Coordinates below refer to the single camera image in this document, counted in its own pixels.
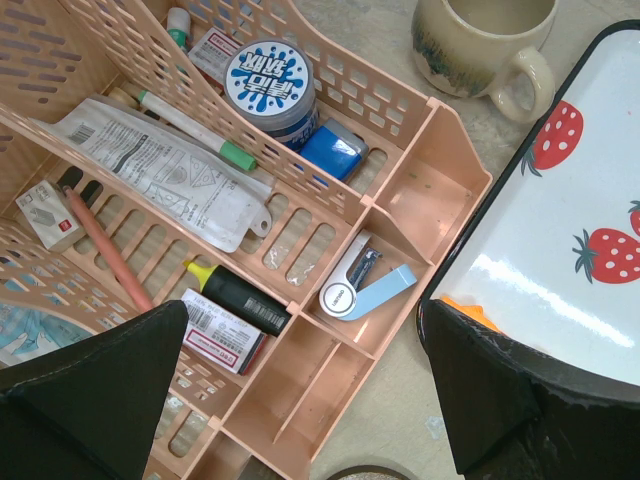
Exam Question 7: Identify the yellow highlighter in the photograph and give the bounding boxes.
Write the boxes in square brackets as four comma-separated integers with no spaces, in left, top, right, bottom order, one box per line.
[183,261,291,336]

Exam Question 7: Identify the green tipped white marker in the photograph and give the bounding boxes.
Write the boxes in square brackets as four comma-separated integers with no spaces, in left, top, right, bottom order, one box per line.
[137,90,257,171]

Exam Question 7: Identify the white strawberry tray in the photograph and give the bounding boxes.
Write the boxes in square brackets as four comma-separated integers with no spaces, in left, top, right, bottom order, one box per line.
[425,20,639,384]

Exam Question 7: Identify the white instruction packet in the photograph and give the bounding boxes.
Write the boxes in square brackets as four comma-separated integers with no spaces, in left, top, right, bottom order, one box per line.
[39,95,272,253]

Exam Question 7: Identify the orange fish cake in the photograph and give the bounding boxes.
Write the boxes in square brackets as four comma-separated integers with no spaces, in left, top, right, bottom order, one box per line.
[441,295,500,333]

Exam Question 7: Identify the pink desk organizer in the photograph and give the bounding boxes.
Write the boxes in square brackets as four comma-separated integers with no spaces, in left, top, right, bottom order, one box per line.
[1,1,491,479]

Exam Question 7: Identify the red white staples box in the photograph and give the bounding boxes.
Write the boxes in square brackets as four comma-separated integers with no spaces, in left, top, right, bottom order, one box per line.
[188,27,242,88]

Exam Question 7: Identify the beige ceramic mug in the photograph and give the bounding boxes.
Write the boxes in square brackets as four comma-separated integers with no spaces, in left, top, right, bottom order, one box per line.
[411,0,558,124]

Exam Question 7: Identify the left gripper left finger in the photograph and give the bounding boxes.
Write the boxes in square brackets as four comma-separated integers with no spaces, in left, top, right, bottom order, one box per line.
[1,300,188,479]

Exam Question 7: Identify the white red label box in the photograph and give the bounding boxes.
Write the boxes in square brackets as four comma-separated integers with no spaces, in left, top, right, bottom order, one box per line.
[181,289,267,375]

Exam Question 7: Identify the brown wooden coaster left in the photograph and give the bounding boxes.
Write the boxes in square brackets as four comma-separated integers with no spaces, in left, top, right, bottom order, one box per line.
[327,465,410,480]

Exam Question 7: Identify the salmon pink pencil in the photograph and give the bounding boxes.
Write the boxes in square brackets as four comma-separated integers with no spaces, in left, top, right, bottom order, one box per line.
[63,186,154,312]

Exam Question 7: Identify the light blue printed packet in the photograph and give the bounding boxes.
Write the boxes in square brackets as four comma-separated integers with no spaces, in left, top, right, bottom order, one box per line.
[0,304,92,368]

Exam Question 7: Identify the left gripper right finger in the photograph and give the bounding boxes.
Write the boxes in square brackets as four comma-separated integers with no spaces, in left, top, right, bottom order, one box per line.
[421,299,639,479]

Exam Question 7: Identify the round blue white tin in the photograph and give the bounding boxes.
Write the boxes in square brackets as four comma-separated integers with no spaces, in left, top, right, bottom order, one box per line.
[224,38,319,151]

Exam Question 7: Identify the blue eraser block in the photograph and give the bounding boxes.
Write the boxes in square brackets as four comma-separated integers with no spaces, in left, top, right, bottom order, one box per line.
[300,118,369,181]

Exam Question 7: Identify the small white eraser box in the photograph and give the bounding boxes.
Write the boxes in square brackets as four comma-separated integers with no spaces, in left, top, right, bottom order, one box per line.
[15,180,85,253]

